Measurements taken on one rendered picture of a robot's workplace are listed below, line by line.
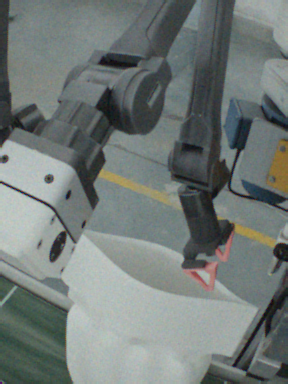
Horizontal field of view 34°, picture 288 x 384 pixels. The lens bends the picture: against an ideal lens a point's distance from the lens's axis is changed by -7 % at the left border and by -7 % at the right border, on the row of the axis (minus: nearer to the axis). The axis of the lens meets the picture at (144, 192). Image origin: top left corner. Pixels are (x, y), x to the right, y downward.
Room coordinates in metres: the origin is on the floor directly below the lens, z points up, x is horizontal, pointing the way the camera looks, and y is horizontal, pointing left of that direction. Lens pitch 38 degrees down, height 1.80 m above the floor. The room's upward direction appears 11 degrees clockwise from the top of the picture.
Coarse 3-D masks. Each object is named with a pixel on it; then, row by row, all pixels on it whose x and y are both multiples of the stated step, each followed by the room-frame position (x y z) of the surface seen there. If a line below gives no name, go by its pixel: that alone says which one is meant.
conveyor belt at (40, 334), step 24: (0, 288) 1.07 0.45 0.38; (0, 312) 0.96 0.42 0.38; (24, 312) 0.99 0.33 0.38; (48, 312) 1.02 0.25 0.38; (0, 336) 0.85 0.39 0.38; (24, 336) 0.88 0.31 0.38; (48, 336) 0.91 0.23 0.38; (0, 360) 0.75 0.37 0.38; (24, 360) 0.78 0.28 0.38; (48, 360) 0.81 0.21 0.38
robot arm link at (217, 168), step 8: (168, 160) 0.72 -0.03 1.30; (216, 160) 0.71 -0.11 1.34; (224, 160) 0.79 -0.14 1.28; (168, 168) 0.72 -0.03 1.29; (216, 168) 0.71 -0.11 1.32; (224, 168) 0.79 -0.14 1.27; (176, 176) 0.72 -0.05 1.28; (208, 176) 0.69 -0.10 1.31; (216, 176) 0.71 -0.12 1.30; (224, 176) 0.77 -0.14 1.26; (192, 184) 0.70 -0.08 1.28; (200, 184) 0.70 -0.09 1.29; (208, 184) 0.70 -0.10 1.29; (216, 184) 0.71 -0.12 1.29; (224, 184) 0.77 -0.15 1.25; (216, 192) 0.74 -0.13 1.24
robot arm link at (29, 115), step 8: (0, 104) 0.84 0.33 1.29; (32, 104) 0.92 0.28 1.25; (0, 112) 0.83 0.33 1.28; (8, 112) 0.85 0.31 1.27; (16, 112) 0.88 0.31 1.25; (24, 112) 0.90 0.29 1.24; (32, 112) 0.91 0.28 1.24; (40, 112) 0.92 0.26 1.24; (0, 120) 0.83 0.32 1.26; (8, 120) 0.84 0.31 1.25; (24, 120) 0.89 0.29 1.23; (32, 120) 0.90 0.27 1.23; (40, 120) 0.91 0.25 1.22; (0, 128) 0.83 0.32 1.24; (24, 128) 0.87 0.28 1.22; (32, 128) 0.89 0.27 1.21
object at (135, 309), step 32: (96, 256) 0.76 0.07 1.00; (128, 256) 0.81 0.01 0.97; (160, 256) 0.80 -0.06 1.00; (96, 288) 0.75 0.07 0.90; (128, 288) 0.69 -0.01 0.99; (160, 288) 0.80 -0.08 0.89; (192, 288) 0.76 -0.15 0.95; (224, 288) 0.71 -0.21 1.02; (96, 320) 0.72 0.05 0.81; (128, 320) 0.69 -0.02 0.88; (160, 320) 0.67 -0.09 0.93; (192, 320) 0.67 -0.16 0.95; (224, 320) 0.67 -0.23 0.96; (96, 352) 0.69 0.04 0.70; (128, 352) 0.66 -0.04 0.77; (160, 352) 0.65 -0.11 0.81; (192, 352) 0.66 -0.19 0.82; (224, 352) 0.66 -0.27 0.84
